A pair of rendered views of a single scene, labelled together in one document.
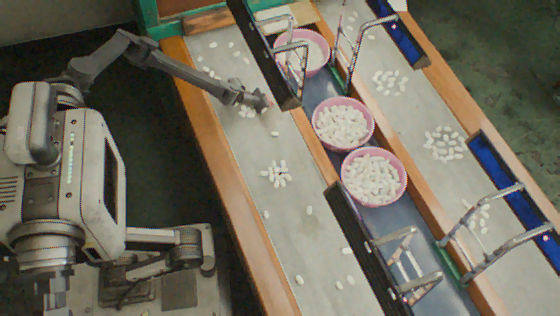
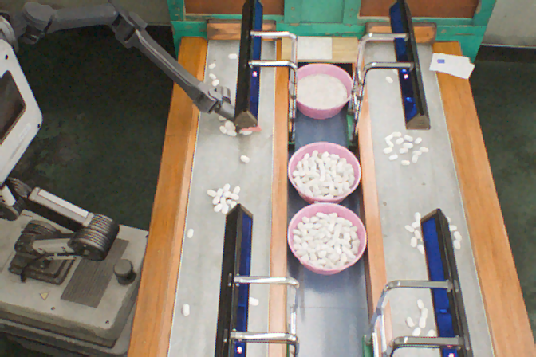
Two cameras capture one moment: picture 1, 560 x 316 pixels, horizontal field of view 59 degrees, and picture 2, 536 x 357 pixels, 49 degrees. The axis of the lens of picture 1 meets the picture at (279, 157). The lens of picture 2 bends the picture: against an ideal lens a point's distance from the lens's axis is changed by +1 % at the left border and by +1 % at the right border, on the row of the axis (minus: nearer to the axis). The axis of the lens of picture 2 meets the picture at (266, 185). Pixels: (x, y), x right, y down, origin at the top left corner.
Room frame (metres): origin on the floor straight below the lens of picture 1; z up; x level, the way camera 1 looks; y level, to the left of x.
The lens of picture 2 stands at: (-0.02, -0.71, 2.48)
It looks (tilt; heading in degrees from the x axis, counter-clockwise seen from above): 54 degrees down; 29
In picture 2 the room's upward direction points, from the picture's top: straight up
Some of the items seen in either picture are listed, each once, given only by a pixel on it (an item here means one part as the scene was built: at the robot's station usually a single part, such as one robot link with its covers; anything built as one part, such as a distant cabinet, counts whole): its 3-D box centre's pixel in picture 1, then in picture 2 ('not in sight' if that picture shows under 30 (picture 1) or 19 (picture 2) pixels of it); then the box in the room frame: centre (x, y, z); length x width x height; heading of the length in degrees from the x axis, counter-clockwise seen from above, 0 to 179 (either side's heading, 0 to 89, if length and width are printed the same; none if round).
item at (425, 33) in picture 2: not in sight; (400, 32); (2.03, -0.24, 0.83); 0.30 x 0.06 x 0.07; 117
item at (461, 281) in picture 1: (488, 238); (407, 343); (0.71, -0.76, 0.90); 0.20 x 0.19 x 0.45; 27
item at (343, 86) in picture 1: (361, 45); (378, 94); (1.57, -0.32, 0.90); 0.20 x 0.19 x 0.45; 27
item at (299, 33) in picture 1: (300, 56); (320, 93); (1.63, -0.06, 0.72); 0.27 x 0.27 x 0.10
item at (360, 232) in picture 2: (371, 180); (325, 241); (0.99, -0.39, 0.72); 0.27 x 0.27 x 0.10
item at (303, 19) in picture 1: (283, 17); (320, 49); (1.83, 0.04, 0.77); 0.33 x 0.15 x 0.01; 117
